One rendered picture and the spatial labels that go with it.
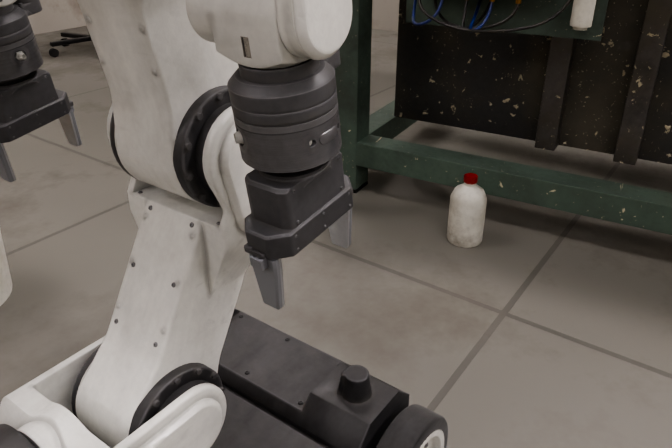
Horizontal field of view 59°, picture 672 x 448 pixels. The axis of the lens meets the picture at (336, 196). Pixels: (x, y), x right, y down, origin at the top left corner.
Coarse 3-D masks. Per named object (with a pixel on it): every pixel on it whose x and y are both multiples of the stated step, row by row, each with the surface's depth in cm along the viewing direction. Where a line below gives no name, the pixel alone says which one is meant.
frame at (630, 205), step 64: (640, 0) 157; (448, 64) 190; (512, 64) 180; (576, 64) 171; (640, 64) 158; (384, 128) 207; (512, 128) 188; (576, 128) 178; (640, 128) 164; (512, 192) 170; (576, 192) 161; (640, 192) 158
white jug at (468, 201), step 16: (464, 176) 162; (464, 192) 162; (480, 192) 162; (464, 208) 162; (480, 208) 162; (448, 224) 169; (464, 224) 164; (480, 224) 165; (448, 240) 170; (464, 240) 166; (480, 240) 168
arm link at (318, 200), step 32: (256, 128) 47; (288, 128) 46; (320, 128) 48; (256, 160) 49; (288, 160) 48; (320, 160) 49; (256, 192) 51; (288, 192) 50; (320, 192) 53; (352, 192) 59; (256, 224) 52; (288, 224) 51; (320, 224) 54; (288, 256) 52
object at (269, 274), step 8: (256, 256) 52; (256, 264) 52; (264, 264) 52; (272, 264) 52; (280, 264) 53; (256, 272) 54; (264, 272) 54; (272, 272) 53; (280, 272) 53; (264, 280) 54; (272, 280) 53; (280, 280) 54; (264, 288) 55; (272, 288) 54; (280, 288) 54; (264, 296) 56; (272, 296) 55; (280, 296) 55; (272, 304) 55; (280, 304) 55
